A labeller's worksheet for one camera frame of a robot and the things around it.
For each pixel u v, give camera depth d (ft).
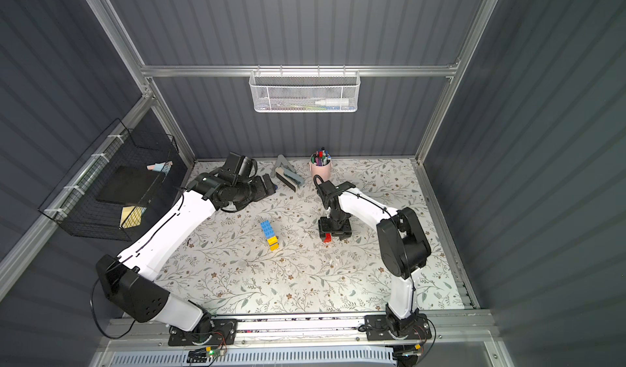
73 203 2.04
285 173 3.66
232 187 1.81
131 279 1.31
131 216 1.99
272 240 2.75
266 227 2.77
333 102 3.06
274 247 2.97
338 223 2.47
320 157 3.40
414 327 2.28
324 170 3.50
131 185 2.49
